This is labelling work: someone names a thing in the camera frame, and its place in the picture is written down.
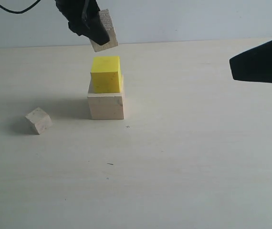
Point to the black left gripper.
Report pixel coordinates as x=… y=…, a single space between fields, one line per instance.
x=83 y=19

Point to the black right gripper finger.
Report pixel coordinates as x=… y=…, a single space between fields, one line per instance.
x=253 y=65

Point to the medium wooden cube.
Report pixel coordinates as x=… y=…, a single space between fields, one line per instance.
x=107 y=23

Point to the yellow cube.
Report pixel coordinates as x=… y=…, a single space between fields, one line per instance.
x=106 y=74

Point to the large wooden cube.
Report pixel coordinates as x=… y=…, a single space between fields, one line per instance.
x=106 y=106

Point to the small wooden cube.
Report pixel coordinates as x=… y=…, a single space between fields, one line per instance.
x=39 y=120

